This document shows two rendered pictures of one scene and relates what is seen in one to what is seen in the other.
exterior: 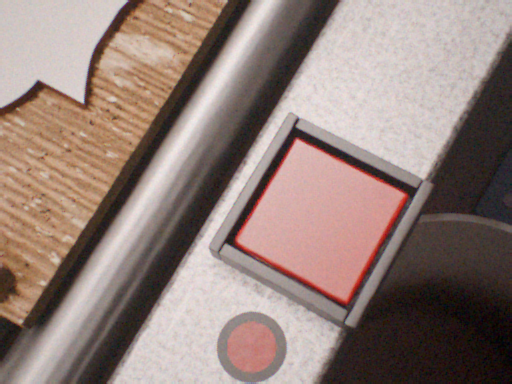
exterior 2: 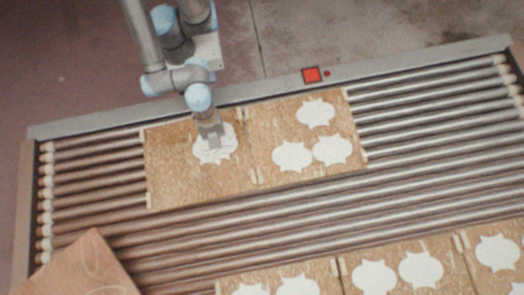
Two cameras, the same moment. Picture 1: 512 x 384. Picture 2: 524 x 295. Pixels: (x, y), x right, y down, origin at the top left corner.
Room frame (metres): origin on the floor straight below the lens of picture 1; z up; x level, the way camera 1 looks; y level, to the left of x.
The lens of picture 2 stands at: (0.89, 0.42, 2.26)
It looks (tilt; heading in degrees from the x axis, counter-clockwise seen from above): 68 degrees down; 227
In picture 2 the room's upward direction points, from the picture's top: 10 degrees counter-clockwise
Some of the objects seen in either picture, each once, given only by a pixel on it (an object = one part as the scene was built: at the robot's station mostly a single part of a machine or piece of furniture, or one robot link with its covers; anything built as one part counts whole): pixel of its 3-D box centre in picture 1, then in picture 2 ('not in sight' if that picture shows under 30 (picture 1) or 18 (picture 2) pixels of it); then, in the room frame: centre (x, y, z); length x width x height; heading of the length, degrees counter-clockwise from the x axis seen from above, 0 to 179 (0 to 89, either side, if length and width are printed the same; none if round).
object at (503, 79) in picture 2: not in sight; (278, 124); (0.38, -0.01, 0.90); 1.95 x 0.05 x 0.05; 139
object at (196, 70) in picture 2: not in sight; (192, 76); (0.53, -0.24, 1.23); 0.11 x 0.11 x 0.08; 47
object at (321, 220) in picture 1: (320, 221); (311, 75); (0.13, -0.03, 0.92); 0.06 x 0.06 x 0.01; 49
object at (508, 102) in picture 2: not in sight; (284, 146); (0.44, 0.07, 0.90); 1.95 x 0.05 x 0.05; 139
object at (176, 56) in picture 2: not in sight; (175, 44); (0.37, -0.56, 0.99); 0.15 x 0.15 x 0.10
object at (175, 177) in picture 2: not in sight; (197, 158); (0.69, -0.16, 0.93); 0.41 x 0.35 x 0.02; 141
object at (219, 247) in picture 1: (320, 220); (311, 75); (0.13, -0.03, 0.92); 0.08 x 0.08 x 0.02; 49
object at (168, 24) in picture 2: not in sight; (167, 26); (0.38, -0.55, 1.11); 0.13 x 0.12 x 0.14; 137
